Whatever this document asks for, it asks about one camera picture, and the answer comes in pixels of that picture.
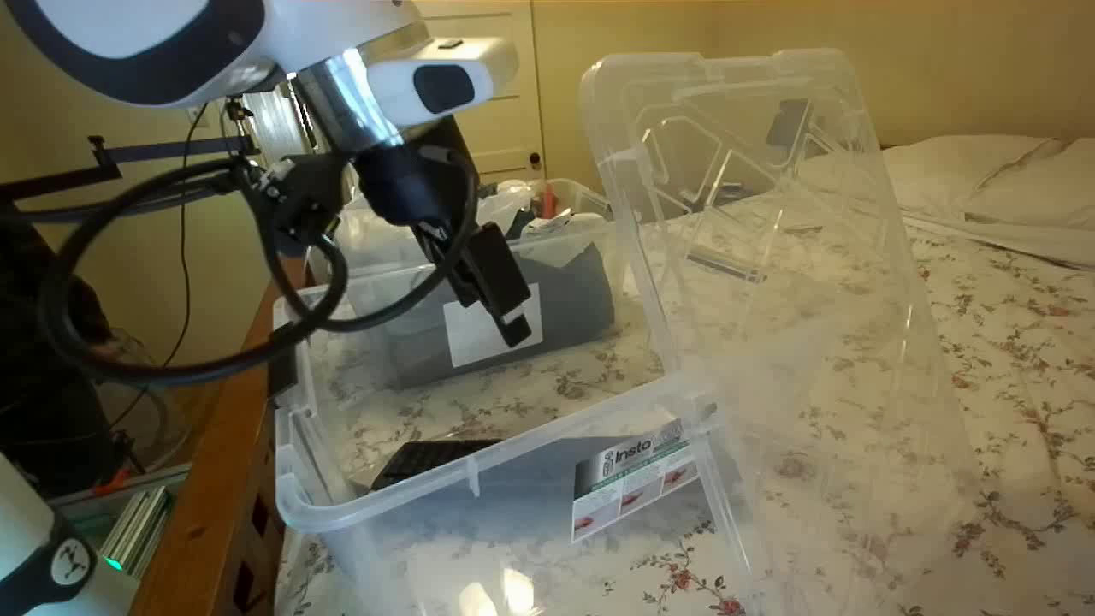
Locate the grey fabric bundle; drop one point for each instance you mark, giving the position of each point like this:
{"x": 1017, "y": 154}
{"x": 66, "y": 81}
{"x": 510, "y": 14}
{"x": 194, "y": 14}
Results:
{"x": 576, "y": 302}

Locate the clear plastic bin lid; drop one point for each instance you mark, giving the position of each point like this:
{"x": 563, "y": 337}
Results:
{"x": 788, "y": 295}

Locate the black computer keyboard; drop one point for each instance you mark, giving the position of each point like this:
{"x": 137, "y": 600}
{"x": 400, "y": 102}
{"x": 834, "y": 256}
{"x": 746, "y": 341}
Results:
{"x": 421, "y": 461}

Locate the person in dark clothes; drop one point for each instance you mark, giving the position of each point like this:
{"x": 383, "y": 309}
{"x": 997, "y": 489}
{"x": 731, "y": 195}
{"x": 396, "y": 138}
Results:
{"x": 40, "y": 422}

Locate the white pillow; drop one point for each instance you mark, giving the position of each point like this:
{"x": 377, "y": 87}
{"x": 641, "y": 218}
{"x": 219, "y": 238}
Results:
{"x": 1004, "y": 188}

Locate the silver box with green light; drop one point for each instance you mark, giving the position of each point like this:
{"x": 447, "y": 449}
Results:
{"x": 137, "y": 533}

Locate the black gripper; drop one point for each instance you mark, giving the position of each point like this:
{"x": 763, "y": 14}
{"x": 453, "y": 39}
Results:
{"x": 421, "y": 181}

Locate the white and black device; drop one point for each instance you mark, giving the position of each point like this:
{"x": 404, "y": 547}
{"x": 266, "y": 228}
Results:
{"x": 35, "y": 559}

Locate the wooden bed footboard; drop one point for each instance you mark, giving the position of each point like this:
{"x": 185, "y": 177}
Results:
{"x": 209, "y": 501}

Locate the printed bin sticker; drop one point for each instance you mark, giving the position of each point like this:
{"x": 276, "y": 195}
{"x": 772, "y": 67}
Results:
{"x": 633, "y": 479}

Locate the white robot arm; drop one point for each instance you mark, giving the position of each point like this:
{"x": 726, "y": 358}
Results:
{"x": 331, "y": 27}

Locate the large clear plastic bin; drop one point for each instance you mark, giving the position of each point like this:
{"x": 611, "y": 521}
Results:
{"x": 481, "y": 536}

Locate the blank white label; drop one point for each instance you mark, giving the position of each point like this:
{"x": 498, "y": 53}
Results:
{"x": 474, "y": 337}

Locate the black camera boom stand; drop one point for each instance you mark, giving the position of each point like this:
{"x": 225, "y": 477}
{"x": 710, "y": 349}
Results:
{"x": 149, "y": 150}

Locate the small red object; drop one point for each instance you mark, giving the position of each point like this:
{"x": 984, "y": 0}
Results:
{"x": 549, "y": 203}

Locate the cream panelled door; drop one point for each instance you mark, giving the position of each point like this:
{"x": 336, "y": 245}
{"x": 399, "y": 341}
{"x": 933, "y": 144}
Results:
{"x": 501, "y": 130}

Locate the small clear plastic bin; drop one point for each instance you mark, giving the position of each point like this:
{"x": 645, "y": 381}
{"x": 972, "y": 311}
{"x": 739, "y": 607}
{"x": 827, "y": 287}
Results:
{"x": 570, "y": 309}

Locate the floral bedsheet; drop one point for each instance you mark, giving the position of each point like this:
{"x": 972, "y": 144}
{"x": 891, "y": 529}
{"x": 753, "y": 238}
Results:
{"x": 1004, "y": 376}

